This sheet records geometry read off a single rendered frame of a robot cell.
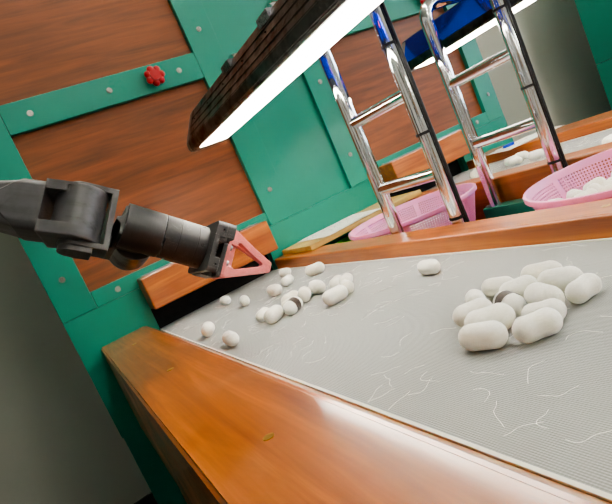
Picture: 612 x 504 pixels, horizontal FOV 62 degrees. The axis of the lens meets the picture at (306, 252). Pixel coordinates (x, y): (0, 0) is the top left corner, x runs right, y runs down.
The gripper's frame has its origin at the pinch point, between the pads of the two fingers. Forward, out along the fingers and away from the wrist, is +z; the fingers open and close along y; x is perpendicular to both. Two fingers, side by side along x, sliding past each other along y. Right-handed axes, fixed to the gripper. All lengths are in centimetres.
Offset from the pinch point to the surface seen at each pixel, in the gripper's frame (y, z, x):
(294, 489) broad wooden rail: -41.7, -10.9, 17.1
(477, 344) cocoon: -38.4, 3.3, 7.0
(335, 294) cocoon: -7.5, 7.8, 2.1
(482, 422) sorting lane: -43.9, -0.9, 11.9
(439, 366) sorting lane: -36.0, 2.2, 9.1
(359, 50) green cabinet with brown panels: 45, 29, -71
